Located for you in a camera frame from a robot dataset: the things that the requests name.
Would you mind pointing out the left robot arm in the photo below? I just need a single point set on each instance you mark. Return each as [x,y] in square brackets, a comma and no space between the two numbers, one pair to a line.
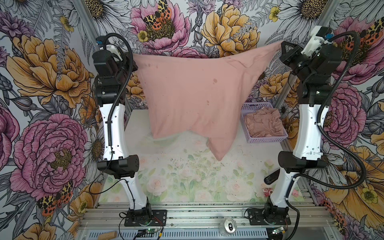
[117,161]

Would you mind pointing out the pink t-shirt with print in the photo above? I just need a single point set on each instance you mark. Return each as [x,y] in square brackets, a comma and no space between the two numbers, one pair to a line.
[204,96]

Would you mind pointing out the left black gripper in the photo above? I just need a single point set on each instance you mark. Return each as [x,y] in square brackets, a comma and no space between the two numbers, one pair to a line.
[135,66]

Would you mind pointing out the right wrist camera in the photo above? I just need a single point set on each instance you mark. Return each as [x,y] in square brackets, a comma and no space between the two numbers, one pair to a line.
[319,37]

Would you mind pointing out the small pink red toy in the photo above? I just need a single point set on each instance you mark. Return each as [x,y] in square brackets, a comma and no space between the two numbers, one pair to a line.
[267,192]

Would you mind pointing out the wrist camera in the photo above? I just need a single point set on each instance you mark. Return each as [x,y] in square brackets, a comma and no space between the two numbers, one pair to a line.
[319,37]
[110,47]

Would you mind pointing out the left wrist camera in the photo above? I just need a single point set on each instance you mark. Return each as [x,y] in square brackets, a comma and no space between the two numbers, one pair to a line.
[110,47]

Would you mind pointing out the green circuit board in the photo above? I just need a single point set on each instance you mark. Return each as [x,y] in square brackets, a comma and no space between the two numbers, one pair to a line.
[150,233]

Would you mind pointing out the pink shorts in basket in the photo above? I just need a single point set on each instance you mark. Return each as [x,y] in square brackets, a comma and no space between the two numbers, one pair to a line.
[264,123]

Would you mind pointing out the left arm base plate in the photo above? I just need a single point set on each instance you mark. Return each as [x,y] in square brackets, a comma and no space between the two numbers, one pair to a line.
[146,218]

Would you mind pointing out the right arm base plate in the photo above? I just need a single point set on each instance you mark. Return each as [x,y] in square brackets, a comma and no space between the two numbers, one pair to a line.
[259,217]

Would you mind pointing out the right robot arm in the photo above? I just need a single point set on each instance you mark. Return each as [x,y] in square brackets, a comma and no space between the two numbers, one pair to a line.
[307,153]

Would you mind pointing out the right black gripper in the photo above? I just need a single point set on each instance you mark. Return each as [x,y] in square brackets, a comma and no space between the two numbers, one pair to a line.
[286,57]

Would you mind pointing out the aluminium front rail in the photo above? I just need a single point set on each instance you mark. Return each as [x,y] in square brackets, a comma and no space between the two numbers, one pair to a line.
[199,216]

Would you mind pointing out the black remote-like device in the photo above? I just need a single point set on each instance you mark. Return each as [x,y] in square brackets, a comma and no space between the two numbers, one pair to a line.
[271,178]

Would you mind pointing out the wooden cork block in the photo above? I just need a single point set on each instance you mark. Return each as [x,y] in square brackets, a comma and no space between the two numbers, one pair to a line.
[108,236]

